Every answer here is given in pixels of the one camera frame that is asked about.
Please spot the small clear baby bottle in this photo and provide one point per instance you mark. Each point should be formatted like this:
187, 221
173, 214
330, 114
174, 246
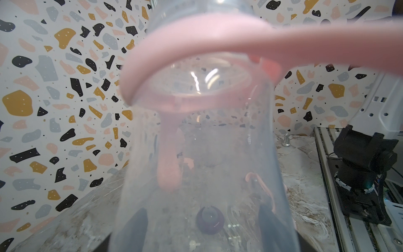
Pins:
202, 97

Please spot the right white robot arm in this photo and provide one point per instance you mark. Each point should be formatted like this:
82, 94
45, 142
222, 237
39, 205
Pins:
365, 151

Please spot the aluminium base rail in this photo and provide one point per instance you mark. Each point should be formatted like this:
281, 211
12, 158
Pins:
356, 235

